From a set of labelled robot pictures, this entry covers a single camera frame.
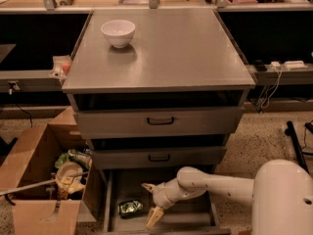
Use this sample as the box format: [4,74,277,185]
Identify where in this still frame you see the top grey drawer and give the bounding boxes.
[74,107,244,139]

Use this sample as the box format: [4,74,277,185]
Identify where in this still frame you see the bottom grey drawer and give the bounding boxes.
[104,167,231,235]

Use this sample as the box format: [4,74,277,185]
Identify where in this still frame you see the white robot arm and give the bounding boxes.
[143,160,313,235]

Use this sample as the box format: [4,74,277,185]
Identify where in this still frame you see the white power strip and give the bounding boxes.
[284,61,307,71]

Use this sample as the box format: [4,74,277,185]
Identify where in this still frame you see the grey metal rod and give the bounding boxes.
[0,171,89,196]

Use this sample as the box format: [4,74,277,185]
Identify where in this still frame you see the middle grey drawer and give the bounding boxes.
[91,146,227,169]

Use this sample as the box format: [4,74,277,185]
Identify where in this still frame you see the green bag in box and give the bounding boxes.
[55,149,92,169]

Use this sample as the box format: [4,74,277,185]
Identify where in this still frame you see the white ceramic bowl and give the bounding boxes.
[101,20,136,48]

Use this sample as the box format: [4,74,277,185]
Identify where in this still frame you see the small tray with red object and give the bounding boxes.
[49,55,71,79]

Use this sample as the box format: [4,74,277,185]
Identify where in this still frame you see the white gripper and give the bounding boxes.
[142,179,183,228]

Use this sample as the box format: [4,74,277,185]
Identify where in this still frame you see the grey metal drawer cabinet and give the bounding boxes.
[61,7,257,235]

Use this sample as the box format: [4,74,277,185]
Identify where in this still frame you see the cream bowl in box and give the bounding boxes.
[56,162,85,194]

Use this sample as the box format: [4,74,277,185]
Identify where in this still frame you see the grey drawer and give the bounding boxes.
[91,146,227,169]
[74,107,244,139]
[104,167,231,235]

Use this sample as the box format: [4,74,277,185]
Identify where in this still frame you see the black floor stand bar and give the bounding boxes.
[285,121,309,172]

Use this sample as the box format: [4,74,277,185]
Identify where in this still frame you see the crushed green can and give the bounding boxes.
[117,200,143,218]

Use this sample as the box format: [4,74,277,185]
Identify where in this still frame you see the brown cardboard box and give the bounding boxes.
[0,109,102,235]

